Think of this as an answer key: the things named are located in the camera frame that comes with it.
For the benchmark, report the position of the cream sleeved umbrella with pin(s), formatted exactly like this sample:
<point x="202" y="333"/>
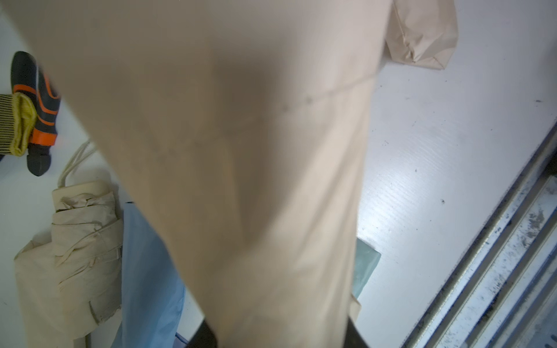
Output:
<point x="422" y="33"/>
<point x="239" y="129"/>

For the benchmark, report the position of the yellow black work glove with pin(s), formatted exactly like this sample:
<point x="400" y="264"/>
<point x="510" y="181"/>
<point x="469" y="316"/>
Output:
<point x="18" y="119"/>

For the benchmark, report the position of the mint green umbrella sleeve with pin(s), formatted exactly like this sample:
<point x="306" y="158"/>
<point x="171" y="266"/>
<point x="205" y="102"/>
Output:
<point x="366" y="261"/>

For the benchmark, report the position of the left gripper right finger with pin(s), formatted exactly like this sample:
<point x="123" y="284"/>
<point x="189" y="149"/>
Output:
<point x="353" y="339"/>

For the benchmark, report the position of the blue sleeved umbrella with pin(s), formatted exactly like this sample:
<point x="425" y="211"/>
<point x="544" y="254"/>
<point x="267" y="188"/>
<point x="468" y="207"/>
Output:
<point x="152" y="291"/>

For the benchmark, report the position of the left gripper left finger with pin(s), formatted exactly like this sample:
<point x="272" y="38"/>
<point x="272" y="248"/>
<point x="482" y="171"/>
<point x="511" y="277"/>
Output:
<point x="203" y="338"/>

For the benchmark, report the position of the beige sleeved umbrella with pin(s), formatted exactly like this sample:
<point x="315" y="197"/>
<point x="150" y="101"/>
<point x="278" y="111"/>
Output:
<point x="39" y="299"/>

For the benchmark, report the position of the orange black pliers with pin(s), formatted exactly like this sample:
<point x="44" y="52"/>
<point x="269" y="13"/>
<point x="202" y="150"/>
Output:
<point x="31" y="80"/>

